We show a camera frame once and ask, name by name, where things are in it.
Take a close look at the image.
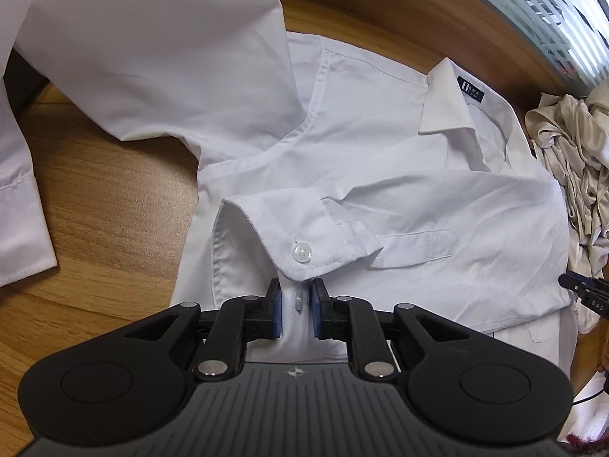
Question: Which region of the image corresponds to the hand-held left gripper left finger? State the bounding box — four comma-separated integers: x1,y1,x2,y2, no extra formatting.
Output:
124,279,285,382

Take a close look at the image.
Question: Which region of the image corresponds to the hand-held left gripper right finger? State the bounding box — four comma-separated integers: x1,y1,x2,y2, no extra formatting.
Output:
309,279,492,382

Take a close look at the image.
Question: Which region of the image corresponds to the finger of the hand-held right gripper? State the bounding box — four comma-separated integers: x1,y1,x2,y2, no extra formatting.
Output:
559,272,591,308

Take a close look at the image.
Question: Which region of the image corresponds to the white short-sleeved shirt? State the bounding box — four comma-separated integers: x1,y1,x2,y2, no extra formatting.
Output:
0,0,579,377

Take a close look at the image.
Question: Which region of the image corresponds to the beige crumpled garment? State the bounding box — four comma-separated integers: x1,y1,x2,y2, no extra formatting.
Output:
525,86,609,335

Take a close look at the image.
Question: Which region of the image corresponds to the dark red fuzzy cloth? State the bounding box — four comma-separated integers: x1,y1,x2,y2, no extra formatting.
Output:
565,432,601,454

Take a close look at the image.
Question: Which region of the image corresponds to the striped frosted glass partition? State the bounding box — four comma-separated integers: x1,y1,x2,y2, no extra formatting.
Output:
428,0,609,96

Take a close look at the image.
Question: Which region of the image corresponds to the black cable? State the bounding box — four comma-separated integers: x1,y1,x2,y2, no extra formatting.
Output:
571,375,609,407

